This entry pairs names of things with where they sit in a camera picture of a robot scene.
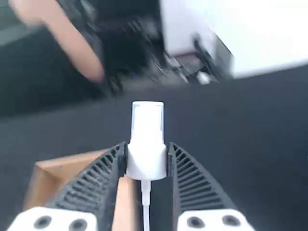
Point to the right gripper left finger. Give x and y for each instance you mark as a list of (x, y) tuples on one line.
[(91, 185)]

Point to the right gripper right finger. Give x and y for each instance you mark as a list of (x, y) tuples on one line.
[(197, 190)]

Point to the white spray top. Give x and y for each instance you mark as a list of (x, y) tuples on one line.
[(146, 144)]

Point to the person's forearm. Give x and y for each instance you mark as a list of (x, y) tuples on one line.
[(65, 36)]

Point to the cardboard box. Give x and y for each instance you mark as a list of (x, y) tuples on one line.
[(60, 175)]

